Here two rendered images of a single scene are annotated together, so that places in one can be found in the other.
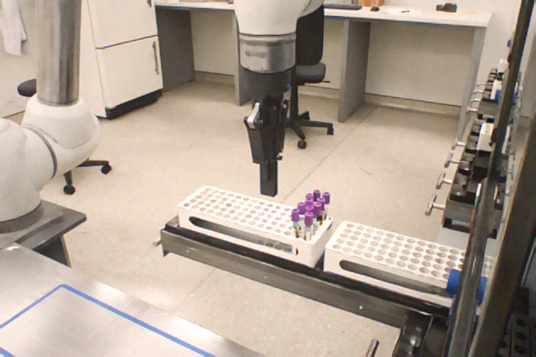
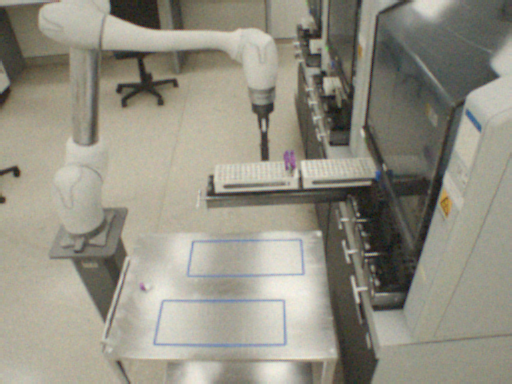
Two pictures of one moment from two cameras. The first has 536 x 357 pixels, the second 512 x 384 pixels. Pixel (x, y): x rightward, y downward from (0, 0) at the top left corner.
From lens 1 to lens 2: 0.82 m
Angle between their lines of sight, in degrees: 25
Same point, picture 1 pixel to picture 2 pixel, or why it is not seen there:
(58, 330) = (217, 258)
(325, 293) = (307, 198)
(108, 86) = not seen: outside the picture
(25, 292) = (179, 251)
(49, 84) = (88, 133)
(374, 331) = (282, 216)
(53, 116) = (94, 152)
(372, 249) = (322, 171)
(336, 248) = (307, 175)
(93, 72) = not seen: outside the picture
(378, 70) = (192, 23)
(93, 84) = not seen: outside the picture
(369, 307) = (329, 197)
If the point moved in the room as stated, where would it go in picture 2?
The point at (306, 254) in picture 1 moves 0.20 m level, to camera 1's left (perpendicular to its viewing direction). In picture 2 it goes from (294, 183) to (244, 202)
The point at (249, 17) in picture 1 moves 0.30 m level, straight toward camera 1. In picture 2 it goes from (260, 82) to (323, 125)
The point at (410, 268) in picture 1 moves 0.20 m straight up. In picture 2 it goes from (343, 174) to (347, 126)
